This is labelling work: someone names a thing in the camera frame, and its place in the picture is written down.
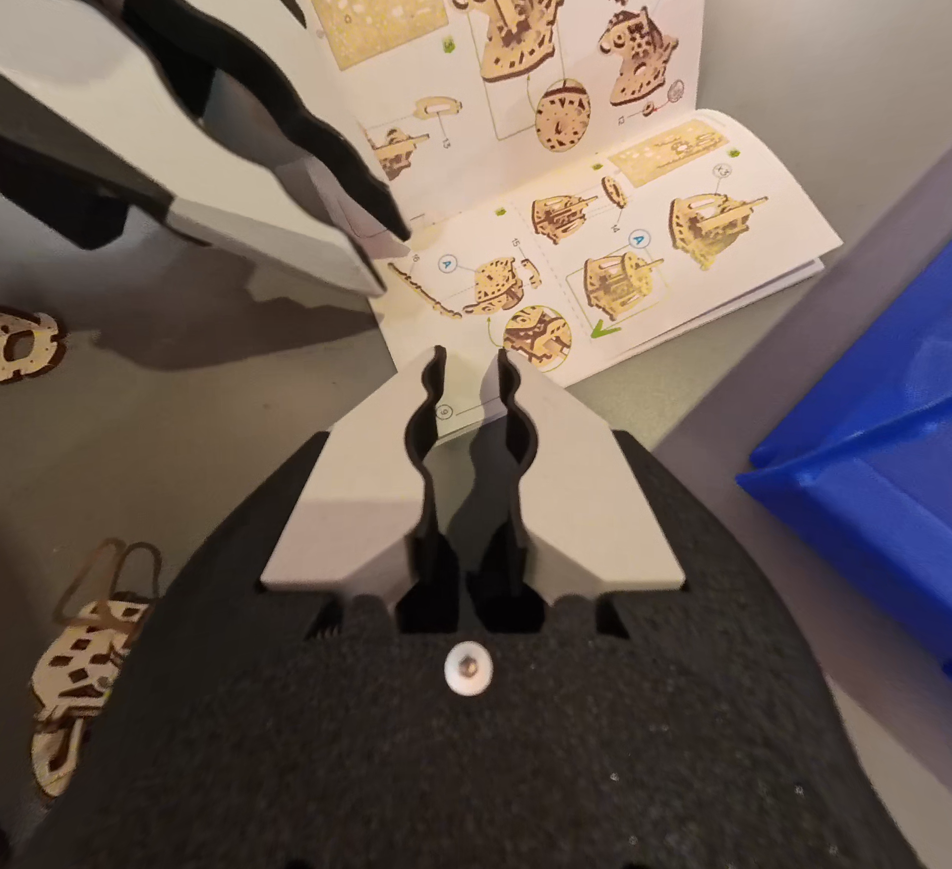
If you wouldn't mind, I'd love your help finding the blue plastic bin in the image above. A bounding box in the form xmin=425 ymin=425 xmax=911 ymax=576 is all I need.
xmin=736 ymin=274 xmax=952 ymax=677

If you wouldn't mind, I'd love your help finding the small wooden model part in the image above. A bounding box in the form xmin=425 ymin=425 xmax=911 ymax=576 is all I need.
xmin=0 ymin=310 xmax=66 ymax=385

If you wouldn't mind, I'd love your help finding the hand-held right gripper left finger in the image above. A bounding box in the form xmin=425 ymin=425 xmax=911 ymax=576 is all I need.
xmin=259 ymin=345 xmax=462 ymax=632

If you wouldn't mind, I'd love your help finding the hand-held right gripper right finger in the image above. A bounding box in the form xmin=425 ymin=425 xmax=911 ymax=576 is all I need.
xmin=469 ymin=348 xmax=687 ymax=632

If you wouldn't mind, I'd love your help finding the perforated wooden model assembly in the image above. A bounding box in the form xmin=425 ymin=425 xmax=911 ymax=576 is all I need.
xmin=28 ymin=536 xmax=166 ymax=802

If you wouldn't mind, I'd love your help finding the paper instruction booklet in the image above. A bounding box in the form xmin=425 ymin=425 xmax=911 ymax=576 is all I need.
xmin=271 ymin=0 xmax=845 ymax=439

